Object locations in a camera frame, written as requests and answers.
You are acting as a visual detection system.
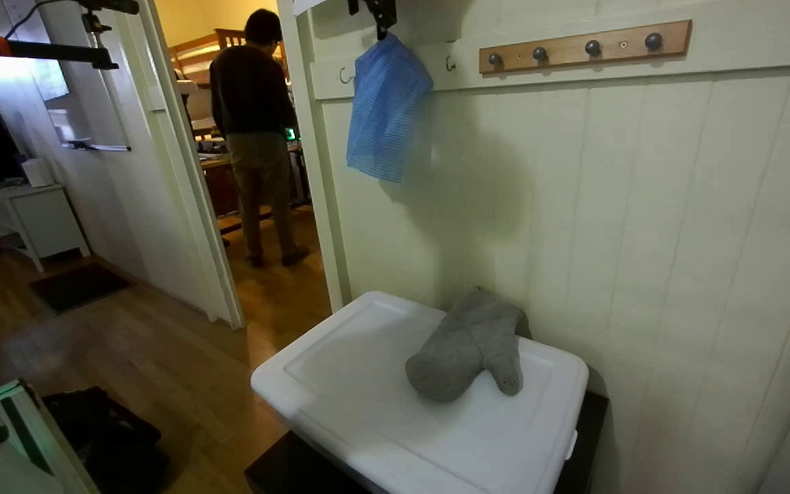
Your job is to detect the dark floor mat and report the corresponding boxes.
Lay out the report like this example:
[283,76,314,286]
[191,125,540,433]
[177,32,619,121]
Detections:
[27,260,133,315]

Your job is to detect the grey oven mitt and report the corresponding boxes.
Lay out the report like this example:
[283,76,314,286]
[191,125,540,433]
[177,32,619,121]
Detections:
[403,286,534,407]

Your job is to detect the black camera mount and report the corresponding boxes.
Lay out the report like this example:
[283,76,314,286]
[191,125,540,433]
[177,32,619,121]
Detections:
[75,0,144,36]

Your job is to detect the small white box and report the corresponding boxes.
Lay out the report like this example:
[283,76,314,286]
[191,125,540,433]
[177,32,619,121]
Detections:
[19,157,58,189]

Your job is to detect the white plastic storage bin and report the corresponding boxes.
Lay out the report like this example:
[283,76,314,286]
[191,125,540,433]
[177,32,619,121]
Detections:
[250,289,592,494]

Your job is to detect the wooden peg rack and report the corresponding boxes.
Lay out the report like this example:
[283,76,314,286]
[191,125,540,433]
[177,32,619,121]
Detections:
[479,17,695,80]

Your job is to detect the person in dark shirt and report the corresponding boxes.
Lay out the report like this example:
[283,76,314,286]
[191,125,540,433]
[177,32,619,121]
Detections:
[210,9,314,268]

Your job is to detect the black boom with orange band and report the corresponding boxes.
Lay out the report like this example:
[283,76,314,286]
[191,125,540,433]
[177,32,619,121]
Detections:
[0,32,122,72]

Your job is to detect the white door frame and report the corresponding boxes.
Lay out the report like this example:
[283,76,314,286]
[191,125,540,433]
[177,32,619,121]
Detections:
[133,0,355,330]

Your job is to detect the white side table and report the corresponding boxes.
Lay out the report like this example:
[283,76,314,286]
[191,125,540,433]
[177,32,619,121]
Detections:
[0,179,93,275]

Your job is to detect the grey wall shelf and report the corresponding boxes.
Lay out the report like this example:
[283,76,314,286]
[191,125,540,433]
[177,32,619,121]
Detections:
[62,134,136,157]

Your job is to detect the wooden shelf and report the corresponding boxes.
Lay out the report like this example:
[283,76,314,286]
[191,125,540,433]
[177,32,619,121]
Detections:
[167,25,250,86]

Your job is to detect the blue rag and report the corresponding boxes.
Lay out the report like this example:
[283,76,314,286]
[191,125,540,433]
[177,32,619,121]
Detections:
[346,32,436,184]

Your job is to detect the black bag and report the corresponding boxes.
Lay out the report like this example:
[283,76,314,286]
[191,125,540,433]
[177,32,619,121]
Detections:
[42,383,177,494]

